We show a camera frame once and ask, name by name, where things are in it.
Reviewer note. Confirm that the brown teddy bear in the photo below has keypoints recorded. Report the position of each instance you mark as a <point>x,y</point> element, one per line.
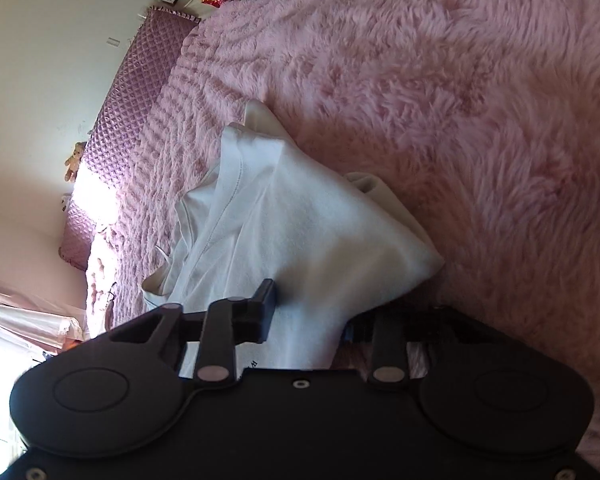
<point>75,161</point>

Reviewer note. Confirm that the pink fluffy blanket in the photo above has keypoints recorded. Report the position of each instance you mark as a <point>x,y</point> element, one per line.
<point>455,110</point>

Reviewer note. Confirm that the white printed sweatshirt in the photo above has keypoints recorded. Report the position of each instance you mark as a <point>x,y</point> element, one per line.
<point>290,240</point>

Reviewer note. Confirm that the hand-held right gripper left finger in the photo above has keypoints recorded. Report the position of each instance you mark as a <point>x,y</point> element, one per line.
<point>267,307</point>

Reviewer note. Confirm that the purple quilted headboard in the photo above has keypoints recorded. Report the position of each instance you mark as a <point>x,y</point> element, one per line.
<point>115,135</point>

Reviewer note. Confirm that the white wall switch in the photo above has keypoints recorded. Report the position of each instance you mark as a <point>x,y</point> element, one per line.
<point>113,41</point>

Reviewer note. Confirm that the pink lace curtain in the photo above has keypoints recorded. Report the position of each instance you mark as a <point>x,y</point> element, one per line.
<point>25,315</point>

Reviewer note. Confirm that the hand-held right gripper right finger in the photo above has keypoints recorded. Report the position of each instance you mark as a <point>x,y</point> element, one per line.
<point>387,342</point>

